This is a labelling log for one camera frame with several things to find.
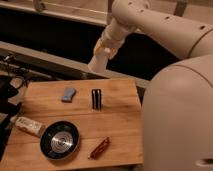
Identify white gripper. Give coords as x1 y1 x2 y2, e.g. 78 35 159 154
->
88 38 118 73

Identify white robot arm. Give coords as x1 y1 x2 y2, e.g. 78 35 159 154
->
88 0 213 171

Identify blue eraser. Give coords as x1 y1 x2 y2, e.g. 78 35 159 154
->
61 88 76 102

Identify wooden board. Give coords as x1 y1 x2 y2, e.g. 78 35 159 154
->
0 78 143 171

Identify red snack bar wrapper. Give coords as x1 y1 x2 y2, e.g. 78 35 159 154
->
88 137 110 159

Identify black cables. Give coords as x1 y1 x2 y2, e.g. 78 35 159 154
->
0 53 31 89

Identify metal frame rail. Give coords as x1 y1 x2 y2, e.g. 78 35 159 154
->
0 41 149 88

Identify black pan with handle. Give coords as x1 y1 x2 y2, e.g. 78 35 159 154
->
14 117 80 160

